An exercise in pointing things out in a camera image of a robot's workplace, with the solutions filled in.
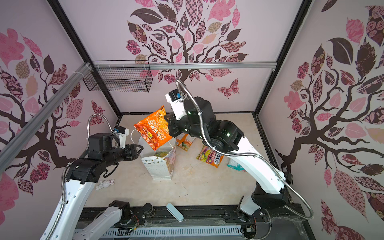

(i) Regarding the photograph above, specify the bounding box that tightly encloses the back aluminium rail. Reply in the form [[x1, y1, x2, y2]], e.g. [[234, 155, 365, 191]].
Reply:
[[94, 62, 277, 70]]

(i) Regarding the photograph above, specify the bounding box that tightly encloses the aluminium rail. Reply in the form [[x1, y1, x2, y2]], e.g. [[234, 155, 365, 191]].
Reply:
[[94, 62, 277, 70], [1, 63, 91, 173]]

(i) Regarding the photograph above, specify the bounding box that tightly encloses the green yellow Fox's candy bag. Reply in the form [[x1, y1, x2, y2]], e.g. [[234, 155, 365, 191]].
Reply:
[[154, 151, 169, 158]]

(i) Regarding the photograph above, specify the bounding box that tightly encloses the small white plush toy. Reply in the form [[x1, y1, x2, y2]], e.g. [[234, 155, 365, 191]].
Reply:
[[95, 179, 115, 191]]

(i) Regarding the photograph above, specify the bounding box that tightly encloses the light blue remote-like device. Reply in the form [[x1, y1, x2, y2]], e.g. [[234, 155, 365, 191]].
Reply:
[[166, 203, 184, 222]]

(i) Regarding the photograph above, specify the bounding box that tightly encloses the left aluminium rail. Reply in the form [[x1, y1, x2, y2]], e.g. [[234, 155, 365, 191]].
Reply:
[[1, 63, 91, 173]]

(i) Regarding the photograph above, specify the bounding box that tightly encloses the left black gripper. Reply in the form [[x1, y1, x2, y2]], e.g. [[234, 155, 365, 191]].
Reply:
[[103, 143, 144, 167]]

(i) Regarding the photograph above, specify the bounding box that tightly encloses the white slotted cable duct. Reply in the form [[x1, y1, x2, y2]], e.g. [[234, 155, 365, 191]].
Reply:
[[73, 226, 243, 240]]

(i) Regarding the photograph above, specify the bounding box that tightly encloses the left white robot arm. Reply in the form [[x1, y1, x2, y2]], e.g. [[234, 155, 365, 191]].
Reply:
[[41, 130, 144, 240]]

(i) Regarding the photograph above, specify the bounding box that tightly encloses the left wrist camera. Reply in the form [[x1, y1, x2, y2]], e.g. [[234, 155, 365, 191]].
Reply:
[[114, 126, 130, 149]]

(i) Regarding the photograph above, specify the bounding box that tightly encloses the black wire basket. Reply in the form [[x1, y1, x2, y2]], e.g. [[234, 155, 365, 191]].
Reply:
[[83, 61, 153, 93]]

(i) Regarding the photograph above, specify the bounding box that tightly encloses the white paper gift bag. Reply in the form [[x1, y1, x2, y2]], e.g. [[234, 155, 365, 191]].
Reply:
[[138, 137, 176, 180]]

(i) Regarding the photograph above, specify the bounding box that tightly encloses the orange white snack packet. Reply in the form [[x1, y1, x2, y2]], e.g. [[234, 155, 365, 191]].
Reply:
[[176, 133, 196, 152]]

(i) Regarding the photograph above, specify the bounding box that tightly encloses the black knob on base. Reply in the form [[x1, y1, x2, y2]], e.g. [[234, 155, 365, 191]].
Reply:
[[143, 203, 156, 218]]

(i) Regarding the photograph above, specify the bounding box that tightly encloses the teal white snack packet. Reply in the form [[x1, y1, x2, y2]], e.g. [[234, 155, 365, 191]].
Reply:
[[227, 159, 246, 172]]

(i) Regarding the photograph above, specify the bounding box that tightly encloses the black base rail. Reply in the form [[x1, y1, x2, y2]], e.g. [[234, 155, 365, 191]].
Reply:
[[76, 205, 315, 240]]

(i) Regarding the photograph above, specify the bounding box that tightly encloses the orange chestnut snack bag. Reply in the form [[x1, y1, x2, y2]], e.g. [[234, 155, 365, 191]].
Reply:
[[134, 106, 172, 151]]

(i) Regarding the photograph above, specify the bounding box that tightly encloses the pink Fox's candy bag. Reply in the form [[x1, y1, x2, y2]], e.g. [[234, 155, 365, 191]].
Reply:
[[196, 146, 224, 168]]

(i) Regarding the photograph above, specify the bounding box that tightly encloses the left metal flex conduit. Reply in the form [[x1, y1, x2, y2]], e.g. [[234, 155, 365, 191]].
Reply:
[[41, 113, 116, 240]]

